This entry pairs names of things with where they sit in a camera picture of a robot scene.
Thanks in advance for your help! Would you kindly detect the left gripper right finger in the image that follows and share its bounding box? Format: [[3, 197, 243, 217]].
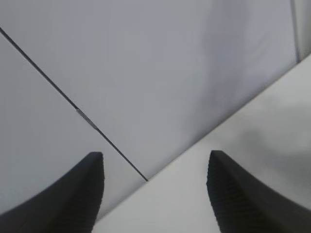
[[207, 150, 311, 233]]

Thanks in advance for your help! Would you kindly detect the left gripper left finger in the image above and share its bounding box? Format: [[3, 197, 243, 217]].
[[0, 152, 104, 233]]

